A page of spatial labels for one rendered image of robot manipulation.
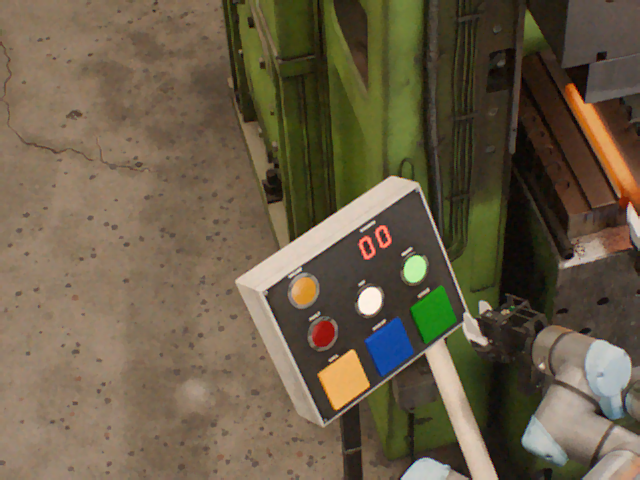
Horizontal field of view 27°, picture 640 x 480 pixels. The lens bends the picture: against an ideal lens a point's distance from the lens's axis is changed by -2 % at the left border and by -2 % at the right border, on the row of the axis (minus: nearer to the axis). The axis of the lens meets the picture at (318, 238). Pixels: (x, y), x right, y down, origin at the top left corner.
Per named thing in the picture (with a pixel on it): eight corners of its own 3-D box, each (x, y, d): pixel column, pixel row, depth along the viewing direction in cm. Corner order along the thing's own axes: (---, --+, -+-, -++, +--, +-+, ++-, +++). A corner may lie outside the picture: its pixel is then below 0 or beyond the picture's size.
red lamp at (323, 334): (339, 345, 217) (338, 330, 214) (312, 352, 217) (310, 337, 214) (334, 330, 219) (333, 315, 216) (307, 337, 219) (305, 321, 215)
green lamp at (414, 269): (430, 280, 225) (430, 264, 222) (403, 287, 224) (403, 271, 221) (424, 266, 227) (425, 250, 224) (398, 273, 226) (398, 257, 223)
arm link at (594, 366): (586, 390, 186) (614, 338, 187) (536, 370, 195) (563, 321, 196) (616, 412, 190) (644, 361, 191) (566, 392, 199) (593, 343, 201)
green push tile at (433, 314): (457, 321, 231) (443, 286, 227) (426, 345, 228) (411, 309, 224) (451, 318, 232) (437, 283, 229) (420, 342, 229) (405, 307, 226)
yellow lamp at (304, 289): (320, 303, 214) (319, 286, 211) (292, 309, 213) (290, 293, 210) (316, 288, 216) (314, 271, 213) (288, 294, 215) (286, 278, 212)
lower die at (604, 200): (661, 215, 251) (668, 185, 245) (566, 239, 249) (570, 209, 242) (580, 70, 277) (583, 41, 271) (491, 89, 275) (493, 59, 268)
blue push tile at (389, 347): (415, 353, 226) (400, 317, 223) (382, 377, 224) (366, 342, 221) (409, 350, 228) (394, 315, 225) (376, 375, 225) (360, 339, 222)
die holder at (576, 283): (702, 353, 284) (741, 221, 249) (540, 397, 279) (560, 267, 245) (605, 171, 319) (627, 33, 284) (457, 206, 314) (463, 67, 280)
